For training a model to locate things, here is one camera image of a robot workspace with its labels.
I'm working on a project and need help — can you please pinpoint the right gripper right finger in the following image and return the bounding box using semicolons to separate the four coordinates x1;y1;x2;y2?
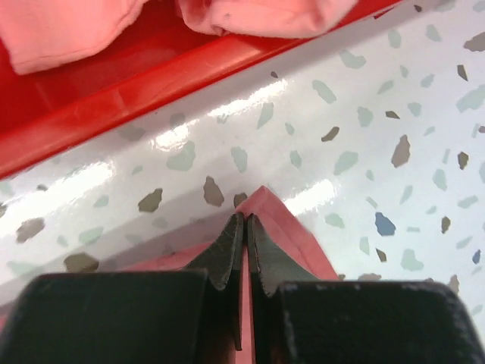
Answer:
246;215;484;363

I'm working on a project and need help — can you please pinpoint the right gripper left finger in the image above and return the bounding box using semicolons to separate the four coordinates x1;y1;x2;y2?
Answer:
1;213;244;363

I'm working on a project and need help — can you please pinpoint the dusty pink t shirt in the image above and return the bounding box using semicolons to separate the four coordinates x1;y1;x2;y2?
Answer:
0;185;340;364

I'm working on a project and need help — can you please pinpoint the red plastic bin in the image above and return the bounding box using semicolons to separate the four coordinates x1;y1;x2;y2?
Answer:
0;0;406;179

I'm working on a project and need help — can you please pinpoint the light pink t shirt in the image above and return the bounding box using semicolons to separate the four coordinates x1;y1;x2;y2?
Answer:
1;0;356;75

